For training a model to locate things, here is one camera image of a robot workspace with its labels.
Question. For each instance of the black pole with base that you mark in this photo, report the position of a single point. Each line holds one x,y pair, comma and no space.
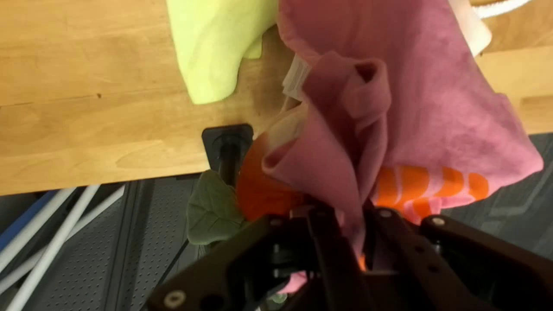
221,144

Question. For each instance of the red plush tomato green leaves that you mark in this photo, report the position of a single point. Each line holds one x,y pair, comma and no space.
259,191

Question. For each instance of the pink cloth with orange print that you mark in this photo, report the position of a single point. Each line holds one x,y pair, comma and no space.
402,87

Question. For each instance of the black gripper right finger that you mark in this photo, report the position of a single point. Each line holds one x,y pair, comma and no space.
437,260

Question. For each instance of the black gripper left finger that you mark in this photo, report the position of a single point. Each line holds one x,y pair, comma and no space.
286,230

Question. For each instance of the white pipe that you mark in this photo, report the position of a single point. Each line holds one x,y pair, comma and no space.
108,199
51,248
34,227

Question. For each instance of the yellow-green cloth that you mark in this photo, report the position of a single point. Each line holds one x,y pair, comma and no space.
212,52

